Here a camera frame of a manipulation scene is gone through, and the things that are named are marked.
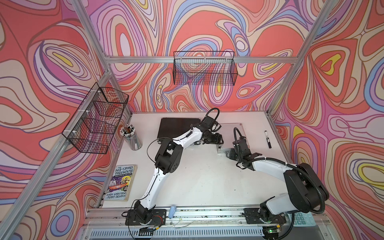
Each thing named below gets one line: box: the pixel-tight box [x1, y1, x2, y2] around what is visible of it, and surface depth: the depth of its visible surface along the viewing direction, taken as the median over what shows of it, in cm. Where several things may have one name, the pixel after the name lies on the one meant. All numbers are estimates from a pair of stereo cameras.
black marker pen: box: [264, 130, 272, 149], surface depth 103 cm
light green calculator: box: [287, 210, 316, 227], surface depth 73 cm
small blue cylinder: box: [168, 204, 177, 219], surface depth 75 cm
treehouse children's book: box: [104, 164, 138, 202], surface depth 84 cm
